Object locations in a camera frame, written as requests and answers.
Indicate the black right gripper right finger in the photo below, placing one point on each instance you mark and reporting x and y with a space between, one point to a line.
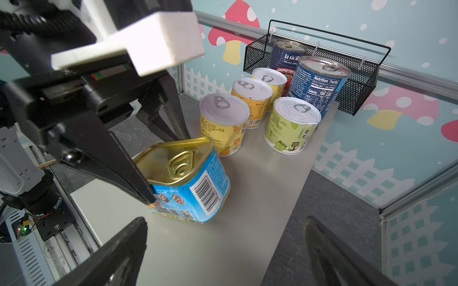
332 259

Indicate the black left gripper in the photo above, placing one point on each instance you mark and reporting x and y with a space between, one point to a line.
73 110

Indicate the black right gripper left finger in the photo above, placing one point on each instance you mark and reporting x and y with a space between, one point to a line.
116 263

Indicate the gold rectangular spam tin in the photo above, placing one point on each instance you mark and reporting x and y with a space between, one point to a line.
188 179

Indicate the green can white lid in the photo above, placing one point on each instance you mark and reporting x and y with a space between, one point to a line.
291 124

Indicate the dark blue red label can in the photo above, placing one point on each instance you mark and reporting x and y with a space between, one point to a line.
284 59

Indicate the blue label tin can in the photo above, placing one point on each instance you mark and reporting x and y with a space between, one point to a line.
318 81

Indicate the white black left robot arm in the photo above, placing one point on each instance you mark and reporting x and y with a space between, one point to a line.
31 32

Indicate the grey metal cabinet counter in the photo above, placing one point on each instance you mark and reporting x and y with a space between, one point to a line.
235 247

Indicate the white slotted cable duct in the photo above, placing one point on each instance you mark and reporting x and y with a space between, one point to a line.
22 260

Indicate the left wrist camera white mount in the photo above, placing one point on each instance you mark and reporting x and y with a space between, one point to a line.
155 34

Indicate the black wire mesh basket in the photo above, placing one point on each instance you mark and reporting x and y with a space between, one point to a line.
364 58

